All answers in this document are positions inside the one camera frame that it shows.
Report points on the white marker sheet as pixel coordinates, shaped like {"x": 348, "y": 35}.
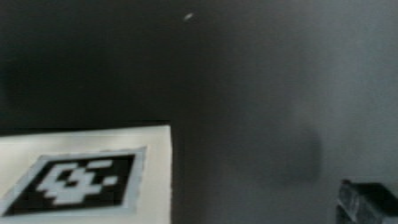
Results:
{"x": 87, "y": 177}

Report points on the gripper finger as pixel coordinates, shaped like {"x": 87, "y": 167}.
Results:
{"x": 366, "y": 204}

